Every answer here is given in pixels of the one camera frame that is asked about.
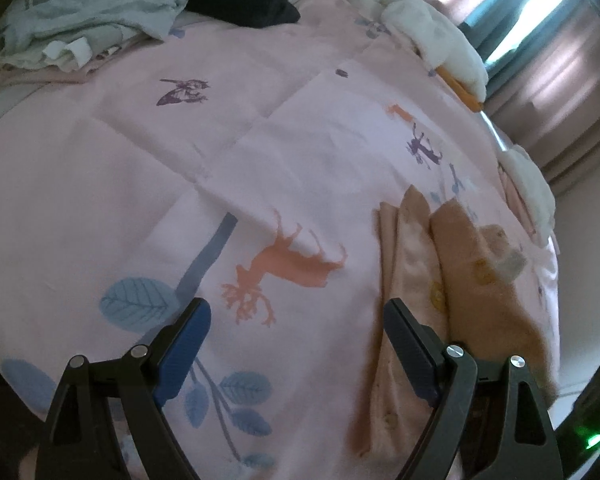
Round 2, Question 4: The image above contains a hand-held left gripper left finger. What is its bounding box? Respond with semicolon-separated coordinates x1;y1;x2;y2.
35;297;212;480

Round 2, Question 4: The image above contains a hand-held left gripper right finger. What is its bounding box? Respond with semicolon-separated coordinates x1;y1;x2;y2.
382;297;566;480

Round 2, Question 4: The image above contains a pink bear print baby garment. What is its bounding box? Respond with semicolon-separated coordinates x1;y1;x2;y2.
347;185;563;466

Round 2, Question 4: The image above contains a pile of pale green clothes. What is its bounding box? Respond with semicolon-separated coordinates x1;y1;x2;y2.
0;0;191;73

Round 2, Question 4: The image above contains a pink animal print bed sheet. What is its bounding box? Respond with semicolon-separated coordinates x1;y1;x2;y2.
0;0;561;480

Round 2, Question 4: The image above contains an orange stick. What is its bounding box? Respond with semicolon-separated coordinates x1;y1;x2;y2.
437;64;484;112

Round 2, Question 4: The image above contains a white fluffy blanket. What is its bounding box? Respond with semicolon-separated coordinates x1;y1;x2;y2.
346;0;557;247

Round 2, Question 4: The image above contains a pink curtain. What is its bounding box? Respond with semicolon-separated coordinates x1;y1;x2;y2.
370;0;600;196

